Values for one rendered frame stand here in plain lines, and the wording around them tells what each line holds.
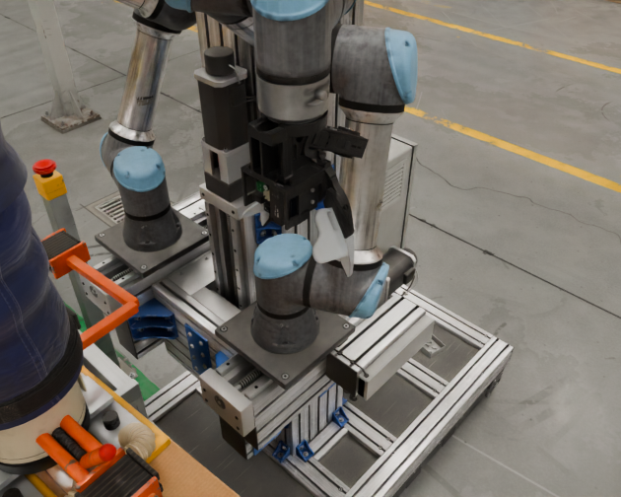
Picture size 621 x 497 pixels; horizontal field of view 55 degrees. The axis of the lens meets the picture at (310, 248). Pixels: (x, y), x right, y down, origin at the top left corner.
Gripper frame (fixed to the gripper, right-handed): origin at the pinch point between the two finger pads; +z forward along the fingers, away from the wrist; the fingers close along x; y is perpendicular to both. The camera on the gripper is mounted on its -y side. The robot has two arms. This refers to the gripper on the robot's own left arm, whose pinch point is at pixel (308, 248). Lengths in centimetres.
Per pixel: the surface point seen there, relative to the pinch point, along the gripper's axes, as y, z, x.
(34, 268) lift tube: 24.8, 3.8, -26.9
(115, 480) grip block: 29.3, 32.2, -11.0
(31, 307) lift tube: 27.4, 8.0, -25.3
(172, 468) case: 16, 58, -21
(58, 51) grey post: -129, 102, -354
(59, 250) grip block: 9, 31, -64
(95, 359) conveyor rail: 1, 92, -89
